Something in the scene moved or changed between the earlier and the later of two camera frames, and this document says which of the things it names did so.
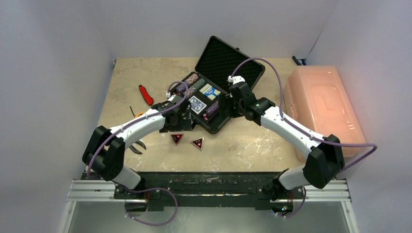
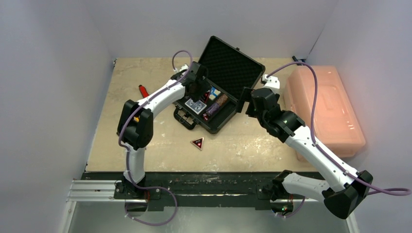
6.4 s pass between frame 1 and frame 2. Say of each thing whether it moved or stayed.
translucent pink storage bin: stayed
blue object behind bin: stayed
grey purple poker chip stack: stayed
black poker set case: stayed
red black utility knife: stayed
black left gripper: moved
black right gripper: moved
